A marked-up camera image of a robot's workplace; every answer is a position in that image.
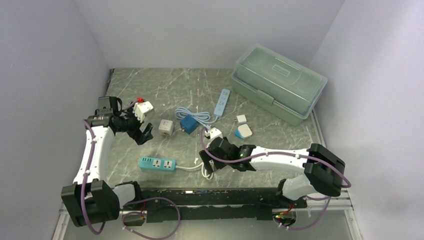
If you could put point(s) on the white cube socket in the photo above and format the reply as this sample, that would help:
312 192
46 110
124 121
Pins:
166 127

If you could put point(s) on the light blue power strip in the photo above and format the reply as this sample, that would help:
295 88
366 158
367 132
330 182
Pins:
204 118

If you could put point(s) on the white blue charger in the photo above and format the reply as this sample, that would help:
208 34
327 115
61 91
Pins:
243 131

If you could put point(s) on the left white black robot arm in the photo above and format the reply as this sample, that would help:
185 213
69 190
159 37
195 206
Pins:
89 199

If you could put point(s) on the small white charger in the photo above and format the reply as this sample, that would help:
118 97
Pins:
241 119

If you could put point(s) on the green plastic toolbox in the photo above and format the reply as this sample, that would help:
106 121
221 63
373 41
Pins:
279 85

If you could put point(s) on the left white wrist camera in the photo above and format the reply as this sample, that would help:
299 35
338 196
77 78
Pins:
141 108

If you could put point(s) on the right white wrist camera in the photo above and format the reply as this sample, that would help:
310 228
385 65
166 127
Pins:
213 133

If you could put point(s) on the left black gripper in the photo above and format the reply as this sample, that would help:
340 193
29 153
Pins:
140 137

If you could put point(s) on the blue cube adapter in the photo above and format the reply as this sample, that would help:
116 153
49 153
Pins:
188 124

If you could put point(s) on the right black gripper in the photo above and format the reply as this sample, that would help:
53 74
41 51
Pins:
206 159

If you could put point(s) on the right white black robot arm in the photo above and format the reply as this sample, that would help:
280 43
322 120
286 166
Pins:
317 169

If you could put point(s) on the teal power strip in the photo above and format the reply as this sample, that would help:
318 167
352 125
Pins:
170 166

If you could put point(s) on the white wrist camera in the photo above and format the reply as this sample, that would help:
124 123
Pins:
141 108
213 133

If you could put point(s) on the black base frame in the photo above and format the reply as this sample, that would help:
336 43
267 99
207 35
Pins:
171 204

